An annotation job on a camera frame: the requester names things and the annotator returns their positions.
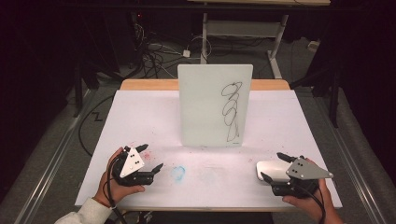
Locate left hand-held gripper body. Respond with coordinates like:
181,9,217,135
111,145,156,188

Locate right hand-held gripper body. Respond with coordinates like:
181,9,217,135
270,155,334,200

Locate white board eraser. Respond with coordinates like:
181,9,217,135
255,160,293,183

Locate person's left hand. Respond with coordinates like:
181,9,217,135
92,147,147,208

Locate person's right hand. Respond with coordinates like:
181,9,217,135
282,158,334,220

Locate standing glass whiteboard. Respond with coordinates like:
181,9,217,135
177,63,254,147

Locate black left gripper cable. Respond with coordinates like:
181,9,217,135
106,155,129,224

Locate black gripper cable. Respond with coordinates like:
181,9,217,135
297,182,327,224
106,155,129,224

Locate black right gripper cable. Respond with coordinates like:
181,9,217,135
297,182,327,224

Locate metal floor rail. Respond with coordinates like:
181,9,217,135
13,89,92,224
316,92,389,224

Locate long black floor cable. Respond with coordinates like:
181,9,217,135
78,92,116,158

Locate tangle of floor cables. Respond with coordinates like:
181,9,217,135
132,22,191,79

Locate white metal desk frame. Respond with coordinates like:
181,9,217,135
200,12,289,79

